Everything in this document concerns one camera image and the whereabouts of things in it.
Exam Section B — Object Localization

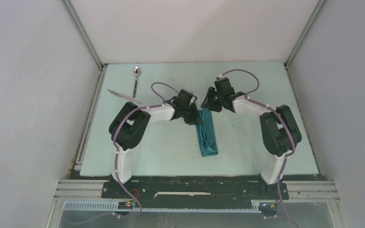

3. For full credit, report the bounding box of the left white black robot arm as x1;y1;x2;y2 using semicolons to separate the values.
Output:
108;89;203;198

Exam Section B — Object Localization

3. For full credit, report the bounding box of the grey slotted cable duct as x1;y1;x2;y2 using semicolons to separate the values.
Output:
63;200;261;213

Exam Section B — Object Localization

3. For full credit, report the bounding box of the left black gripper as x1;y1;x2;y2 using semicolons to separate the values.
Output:
181;102;203;125

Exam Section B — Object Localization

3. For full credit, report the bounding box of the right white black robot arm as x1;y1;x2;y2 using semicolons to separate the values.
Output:
201;77;302;199

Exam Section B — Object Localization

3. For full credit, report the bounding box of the silver spoon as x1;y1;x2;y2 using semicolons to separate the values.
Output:
133;66;141;98

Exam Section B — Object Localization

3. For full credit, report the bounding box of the silver knife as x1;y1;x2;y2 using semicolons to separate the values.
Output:
107;89;142;104

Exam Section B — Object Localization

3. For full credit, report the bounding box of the teal cloth napkin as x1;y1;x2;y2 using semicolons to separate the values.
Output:
196;108;218;157

